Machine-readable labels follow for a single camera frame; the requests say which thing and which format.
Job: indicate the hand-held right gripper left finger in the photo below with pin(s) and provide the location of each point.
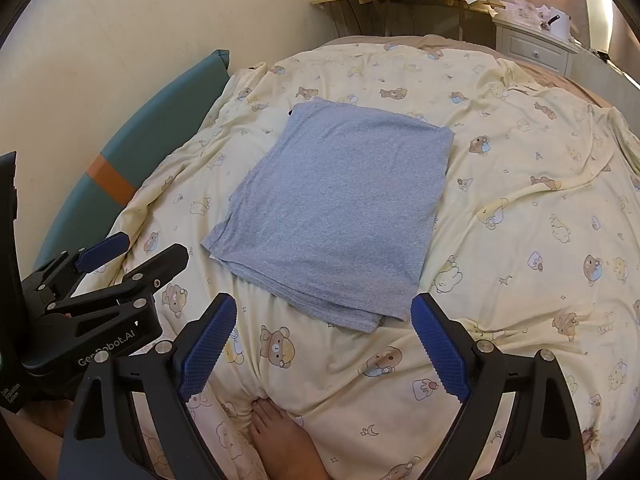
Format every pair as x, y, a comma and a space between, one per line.
207, 350

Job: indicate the pile of papers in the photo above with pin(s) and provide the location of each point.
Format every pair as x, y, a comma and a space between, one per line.
522, 7

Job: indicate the white nightstand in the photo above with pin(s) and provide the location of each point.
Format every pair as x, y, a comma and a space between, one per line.
535, 45

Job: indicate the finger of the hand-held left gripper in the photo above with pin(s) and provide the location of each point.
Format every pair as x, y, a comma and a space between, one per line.
105, 251
160, 265

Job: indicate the wooden desk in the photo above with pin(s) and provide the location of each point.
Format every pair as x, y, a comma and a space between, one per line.
400, 0

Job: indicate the person's left forearm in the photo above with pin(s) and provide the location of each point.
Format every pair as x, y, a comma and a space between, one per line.
42, 435

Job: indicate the yellow bear print blanket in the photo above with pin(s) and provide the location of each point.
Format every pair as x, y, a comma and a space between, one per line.
525, 240

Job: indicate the grey t-shirt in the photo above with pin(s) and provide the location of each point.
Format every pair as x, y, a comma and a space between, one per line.
340, 210

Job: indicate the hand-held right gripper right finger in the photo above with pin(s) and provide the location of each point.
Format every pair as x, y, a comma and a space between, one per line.
440, 345

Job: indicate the person's foot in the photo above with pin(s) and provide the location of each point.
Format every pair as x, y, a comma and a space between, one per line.
282, 440

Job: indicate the bed with beige sheet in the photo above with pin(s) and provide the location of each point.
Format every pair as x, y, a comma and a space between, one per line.
540, 80

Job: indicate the person's patterned pajamas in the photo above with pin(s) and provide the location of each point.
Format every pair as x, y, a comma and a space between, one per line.
225, 440

